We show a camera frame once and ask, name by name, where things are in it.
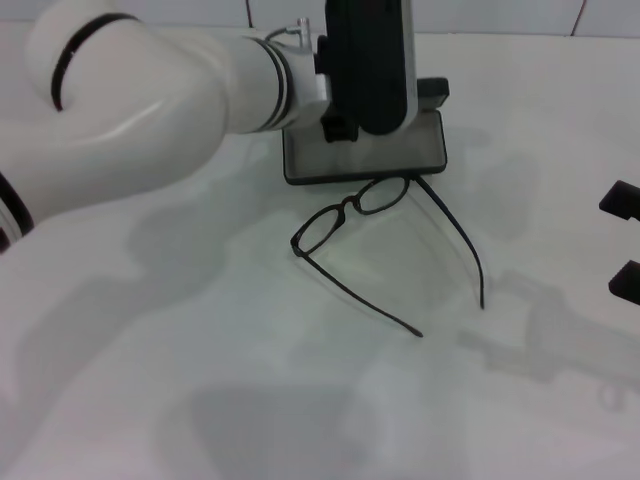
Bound black glasses case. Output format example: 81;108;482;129
282;77;450;187

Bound black glasses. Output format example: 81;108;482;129
289;172;487;339

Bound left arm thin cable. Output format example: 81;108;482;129
264;17;312;51

